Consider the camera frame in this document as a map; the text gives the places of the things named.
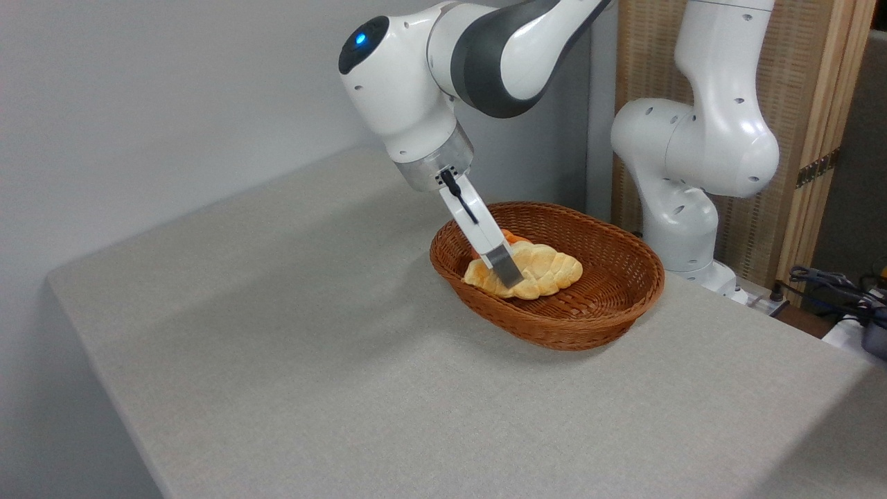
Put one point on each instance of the orange bread roll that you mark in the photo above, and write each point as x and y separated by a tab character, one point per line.
515	237

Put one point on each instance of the white power strip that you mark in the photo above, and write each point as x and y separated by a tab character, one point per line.
762	301

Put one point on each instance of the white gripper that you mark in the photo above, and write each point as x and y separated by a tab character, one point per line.
475	218

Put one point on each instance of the brown wicker oval basket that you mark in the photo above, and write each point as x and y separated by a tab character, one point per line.
610	291

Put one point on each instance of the white and grey device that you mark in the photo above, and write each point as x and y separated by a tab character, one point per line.
859	339

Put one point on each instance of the pale braided bread loaf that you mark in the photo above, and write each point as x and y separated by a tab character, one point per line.
547	270

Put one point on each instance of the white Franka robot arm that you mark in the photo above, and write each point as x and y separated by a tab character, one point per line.
721	138

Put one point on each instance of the metal screen hinge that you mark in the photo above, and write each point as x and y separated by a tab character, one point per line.
816	168

